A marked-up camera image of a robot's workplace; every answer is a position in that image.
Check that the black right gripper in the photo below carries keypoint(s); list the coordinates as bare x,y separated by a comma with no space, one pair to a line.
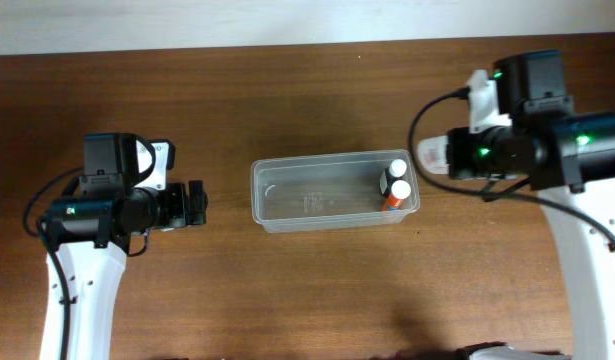
457,153

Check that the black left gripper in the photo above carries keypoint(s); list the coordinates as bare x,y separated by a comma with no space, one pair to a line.
195,201

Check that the white pump bottle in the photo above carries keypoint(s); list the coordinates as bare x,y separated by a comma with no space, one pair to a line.
431,153

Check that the orange glue stick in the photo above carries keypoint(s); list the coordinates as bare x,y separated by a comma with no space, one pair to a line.
399,192

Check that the dark bottle white cap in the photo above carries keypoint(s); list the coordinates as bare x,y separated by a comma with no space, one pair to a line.
394,172

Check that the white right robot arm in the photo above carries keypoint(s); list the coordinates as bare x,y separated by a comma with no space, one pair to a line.
569,162

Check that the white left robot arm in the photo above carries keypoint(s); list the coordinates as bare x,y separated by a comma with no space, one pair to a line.
87,237

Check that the clear plastic container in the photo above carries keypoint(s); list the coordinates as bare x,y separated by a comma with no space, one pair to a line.
324,192

